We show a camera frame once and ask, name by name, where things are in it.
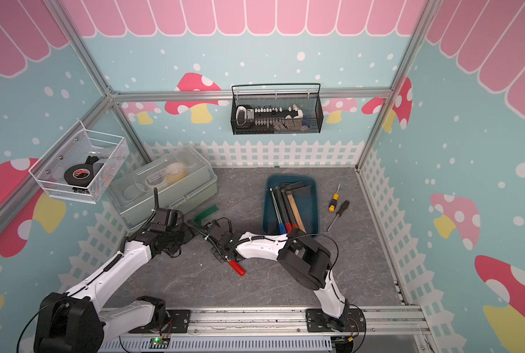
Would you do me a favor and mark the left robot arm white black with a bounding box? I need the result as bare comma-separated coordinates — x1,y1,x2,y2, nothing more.
34,207,193,352

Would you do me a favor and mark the black wire mesh basket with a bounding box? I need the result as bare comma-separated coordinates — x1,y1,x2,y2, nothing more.
230,83,324,135

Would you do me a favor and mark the clear wall-mounted bin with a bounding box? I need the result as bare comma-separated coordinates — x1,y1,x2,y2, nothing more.
29,121,129,204

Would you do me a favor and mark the small green-lit circuit board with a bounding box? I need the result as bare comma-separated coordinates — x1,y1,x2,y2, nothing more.
149,337,170,349

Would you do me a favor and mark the teal plastic storage box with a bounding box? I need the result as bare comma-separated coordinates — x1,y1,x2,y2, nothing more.
262,174,320,235

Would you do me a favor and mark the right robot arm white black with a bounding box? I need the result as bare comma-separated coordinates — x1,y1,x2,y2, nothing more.
199,221,350,331

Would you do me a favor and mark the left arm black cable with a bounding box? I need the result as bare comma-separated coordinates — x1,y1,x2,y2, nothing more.
16,295,69,353

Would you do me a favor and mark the socket bit set holder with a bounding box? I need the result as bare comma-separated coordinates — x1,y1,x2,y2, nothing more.
231,105,306,134

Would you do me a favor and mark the grey slotted cable duct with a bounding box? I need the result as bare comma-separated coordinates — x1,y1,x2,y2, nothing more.
99,335,334,352

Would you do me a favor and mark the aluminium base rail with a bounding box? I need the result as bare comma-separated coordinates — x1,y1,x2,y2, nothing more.
167,305,431,337

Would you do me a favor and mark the hoe with blue grip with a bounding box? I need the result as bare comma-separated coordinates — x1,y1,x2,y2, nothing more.
270,188,287,235

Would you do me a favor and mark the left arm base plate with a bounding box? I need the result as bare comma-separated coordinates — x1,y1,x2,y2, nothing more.
129,309,191,335

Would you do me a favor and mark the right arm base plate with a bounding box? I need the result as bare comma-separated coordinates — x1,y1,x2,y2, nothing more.
305,307,366,333

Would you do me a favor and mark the black orange screwdriver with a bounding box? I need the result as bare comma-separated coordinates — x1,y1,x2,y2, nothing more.
326,200,350,232

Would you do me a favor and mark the wooden handle hoe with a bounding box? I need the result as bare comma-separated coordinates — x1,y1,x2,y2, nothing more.
285,182,312,232

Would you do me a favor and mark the yellow black screwdriver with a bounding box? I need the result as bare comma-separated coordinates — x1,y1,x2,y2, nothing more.
328,184,341,213

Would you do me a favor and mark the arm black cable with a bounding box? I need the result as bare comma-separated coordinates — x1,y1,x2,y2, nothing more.
244,233,368,353
16,295,69,353

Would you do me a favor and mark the black tape roll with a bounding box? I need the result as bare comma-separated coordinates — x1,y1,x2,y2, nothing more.
64,164,95,188

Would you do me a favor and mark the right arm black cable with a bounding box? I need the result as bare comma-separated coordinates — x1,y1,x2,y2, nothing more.
244,233,368,353

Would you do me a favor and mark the translucent lidded plastic container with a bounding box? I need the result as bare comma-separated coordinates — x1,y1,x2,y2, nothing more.
108,146,218,232

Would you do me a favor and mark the green handle hoe red grip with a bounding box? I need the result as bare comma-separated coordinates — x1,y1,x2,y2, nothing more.
193,204,246,276

